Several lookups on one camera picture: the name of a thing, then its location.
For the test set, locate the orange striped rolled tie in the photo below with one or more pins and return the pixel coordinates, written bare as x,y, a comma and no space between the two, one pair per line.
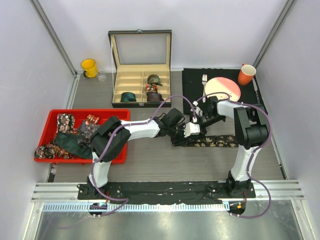
92,119

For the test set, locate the dark green leaf tie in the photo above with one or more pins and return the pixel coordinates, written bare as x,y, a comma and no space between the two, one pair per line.
74,144

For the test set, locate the black placemat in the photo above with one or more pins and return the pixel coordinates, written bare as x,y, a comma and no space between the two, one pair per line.
192,87

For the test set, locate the rolled dark maroon tie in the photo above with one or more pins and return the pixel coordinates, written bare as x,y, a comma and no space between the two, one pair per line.
154,97

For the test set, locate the clear glass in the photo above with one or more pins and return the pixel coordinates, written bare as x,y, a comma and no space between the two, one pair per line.
101,75

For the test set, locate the orange mug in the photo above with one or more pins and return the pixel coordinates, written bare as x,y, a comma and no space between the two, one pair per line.
246,74

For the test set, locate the rolled green blue tie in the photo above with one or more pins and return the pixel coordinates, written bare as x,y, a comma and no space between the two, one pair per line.
128,97

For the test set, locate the silver knife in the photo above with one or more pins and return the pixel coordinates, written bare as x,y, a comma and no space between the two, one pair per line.
255,85

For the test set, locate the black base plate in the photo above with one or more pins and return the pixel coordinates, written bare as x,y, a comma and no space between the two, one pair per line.
161,192

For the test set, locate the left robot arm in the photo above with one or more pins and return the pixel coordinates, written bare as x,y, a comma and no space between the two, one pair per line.
110,138

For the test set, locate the pink cream plate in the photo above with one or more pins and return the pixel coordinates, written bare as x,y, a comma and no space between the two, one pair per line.
222,84

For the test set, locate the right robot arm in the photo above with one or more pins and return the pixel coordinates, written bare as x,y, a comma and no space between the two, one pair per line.
252,128

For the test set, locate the aluminium front rail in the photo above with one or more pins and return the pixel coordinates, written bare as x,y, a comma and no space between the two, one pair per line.
62,197

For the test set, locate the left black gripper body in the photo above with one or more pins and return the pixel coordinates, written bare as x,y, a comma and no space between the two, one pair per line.
177,134

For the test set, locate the rolled orange floral tie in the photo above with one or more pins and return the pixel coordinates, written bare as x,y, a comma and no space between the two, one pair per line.
151,88

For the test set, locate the black tie storage box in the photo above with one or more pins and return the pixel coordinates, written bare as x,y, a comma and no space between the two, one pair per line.
136,54

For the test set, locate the yellow mug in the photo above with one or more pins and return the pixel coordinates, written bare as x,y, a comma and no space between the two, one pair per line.
90,69

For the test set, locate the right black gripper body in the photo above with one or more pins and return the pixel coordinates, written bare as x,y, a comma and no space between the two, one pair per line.
208,120

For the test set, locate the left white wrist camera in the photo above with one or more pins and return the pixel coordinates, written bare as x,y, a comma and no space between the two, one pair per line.
191,129

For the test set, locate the silver fork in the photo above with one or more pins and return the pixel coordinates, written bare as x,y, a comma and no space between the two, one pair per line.
204,82

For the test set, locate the black gold leaf tie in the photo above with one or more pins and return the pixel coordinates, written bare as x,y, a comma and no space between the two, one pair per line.
222,141

